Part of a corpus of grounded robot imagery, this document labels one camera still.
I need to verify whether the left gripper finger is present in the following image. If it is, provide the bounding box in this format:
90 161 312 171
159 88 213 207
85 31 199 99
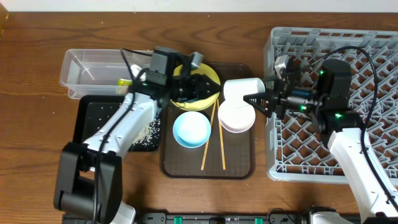
203 76 221 92
201 91 220 100

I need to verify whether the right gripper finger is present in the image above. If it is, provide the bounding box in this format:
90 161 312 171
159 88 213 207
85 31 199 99
262 75 279 88
243 92 274 117

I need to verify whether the yellow plate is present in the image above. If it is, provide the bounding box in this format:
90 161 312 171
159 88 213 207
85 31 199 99
172 63 221 111

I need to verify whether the white cup green inside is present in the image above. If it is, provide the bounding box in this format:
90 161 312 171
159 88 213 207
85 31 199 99
223 78 266 104

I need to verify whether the light blue bowl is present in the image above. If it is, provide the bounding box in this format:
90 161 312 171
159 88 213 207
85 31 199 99
172 111 211 149

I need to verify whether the pile of rice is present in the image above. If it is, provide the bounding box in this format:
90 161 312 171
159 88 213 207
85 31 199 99
90 102 162 147

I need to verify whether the green snack wrapper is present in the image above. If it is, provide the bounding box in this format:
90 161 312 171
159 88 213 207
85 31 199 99
116 78 132 95

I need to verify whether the white tissue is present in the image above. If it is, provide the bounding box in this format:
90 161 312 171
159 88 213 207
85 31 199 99
131 64 146 82

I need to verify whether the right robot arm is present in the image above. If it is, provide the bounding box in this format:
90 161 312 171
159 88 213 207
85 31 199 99
243 55 397 223

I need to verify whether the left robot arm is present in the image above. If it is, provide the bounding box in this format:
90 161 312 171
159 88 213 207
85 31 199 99
53 68 171 223

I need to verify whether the grey dishwasher rack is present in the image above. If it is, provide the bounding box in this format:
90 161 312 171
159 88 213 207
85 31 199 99
264 27 397 184

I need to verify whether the black waste tray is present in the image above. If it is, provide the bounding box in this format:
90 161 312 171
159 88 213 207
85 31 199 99
72 95 162 152

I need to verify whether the clear plastic waste bin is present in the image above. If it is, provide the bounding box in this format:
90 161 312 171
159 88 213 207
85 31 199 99
60 49 152 99

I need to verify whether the right wooden chopstick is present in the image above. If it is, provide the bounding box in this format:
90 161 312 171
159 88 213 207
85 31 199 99
216 99 226 170

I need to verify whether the wooden chopstick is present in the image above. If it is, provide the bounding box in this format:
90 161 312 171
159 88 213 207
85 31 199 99
201 99 218 170
216 99 226 170

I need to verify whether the left wooden chopstick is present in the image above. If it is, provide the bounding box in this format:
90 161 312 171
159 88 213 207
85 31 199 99
201 99 218 170

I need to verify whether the brown serving tray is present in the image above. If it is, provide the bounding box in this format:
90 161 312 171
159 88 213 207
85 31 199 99
159 62 256 180

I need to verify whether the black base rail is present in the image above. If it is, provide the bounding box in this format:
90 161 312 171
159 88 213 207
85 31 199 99
133 213 306 224

